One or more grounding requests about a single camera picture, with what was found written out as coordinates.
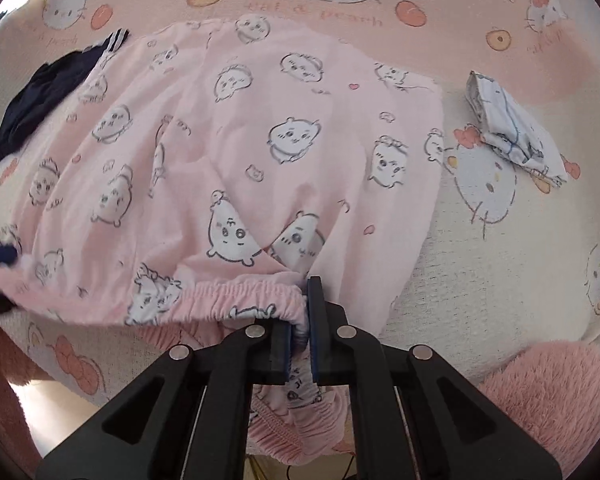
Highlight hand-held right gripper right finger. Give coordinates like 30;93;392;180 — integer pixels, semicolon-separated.
307;276;563;480

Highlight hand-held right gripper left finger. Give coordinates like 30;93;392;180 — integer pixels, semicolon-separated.
35;321;293;480

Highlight pink printed pants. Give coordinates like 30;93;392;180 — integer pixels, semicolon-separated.
0;14;447;461

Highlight navy striped shorts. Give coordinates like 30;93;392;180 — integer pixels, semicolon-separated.
0;27;131;163

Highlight pink cat printed blanket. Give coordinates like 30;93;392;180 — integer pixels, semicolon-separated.
0;0;600;411

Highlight pink fluffy bed cover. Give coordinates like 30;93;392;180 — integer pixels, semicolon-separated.
0;325;600;478

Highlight white printed folded cloth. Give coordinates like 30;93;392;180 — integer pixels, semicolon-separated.
464;70;570;191

